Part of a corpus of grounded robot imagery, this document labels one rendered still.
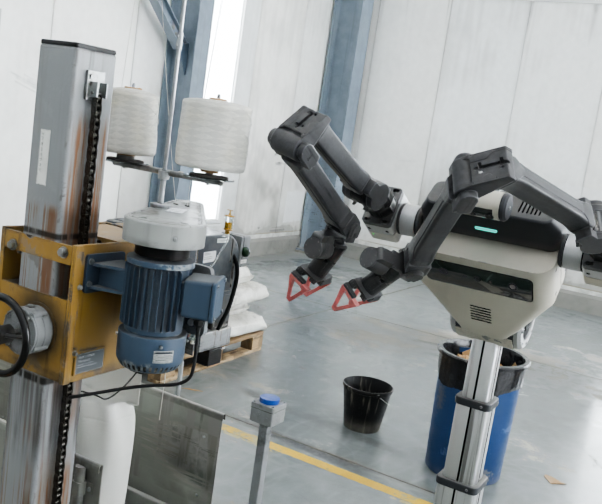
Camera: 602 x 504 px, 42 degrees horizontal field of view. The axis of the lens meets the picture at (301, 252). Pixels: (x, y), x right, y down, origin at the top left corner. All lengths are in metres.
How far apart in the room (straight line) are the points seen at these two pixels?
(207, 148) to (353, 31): 9.01
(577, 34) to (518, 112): 1.10
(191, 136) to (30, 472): 0.85
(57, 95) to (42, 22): 5.18
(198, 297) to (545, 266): 0.89
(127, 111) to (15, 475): 0.89
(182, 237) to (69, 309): 0.30
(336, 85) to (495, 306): 8.67
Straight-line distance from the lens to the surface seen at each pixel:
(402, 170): 10.45
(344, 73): 10.66
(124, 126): 1.92
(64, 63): 1.76
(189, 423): 2.59
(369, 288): 2.02
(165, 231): 1.63
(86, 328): 1.81
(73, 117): 1.74
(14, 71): 6.77
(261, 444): 2.40
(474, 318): 2.25
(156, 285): 1.68
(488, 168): 1.63
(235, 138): 1.76
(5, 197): 6.84
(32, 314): 1.77
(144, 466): 2.77
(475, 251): 2.09
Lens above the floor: 1.65
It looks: 9 degrees down
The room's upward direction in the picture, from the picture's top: 8 degrees clockwise
